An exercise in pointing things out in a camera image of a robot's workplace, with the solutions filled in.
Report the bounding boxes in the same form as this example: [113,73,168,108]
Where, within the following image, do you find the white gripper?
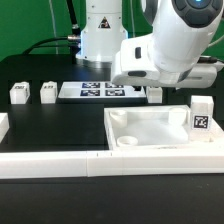
[111,35,224,88]

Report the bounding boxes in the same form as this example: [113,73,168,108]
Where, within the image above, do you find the white square table top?
[104,105,224,150]

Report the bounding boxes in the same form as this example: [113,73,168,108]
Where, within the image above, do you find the white plate with tags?
[58,82,146,99]

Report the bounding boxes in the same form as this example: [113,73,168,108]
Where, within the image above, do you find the white U-shaped fence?
[0,111,224,180]

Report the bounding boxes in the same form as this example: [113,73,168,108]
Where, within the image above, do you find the black cable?
[22,0,82,55]

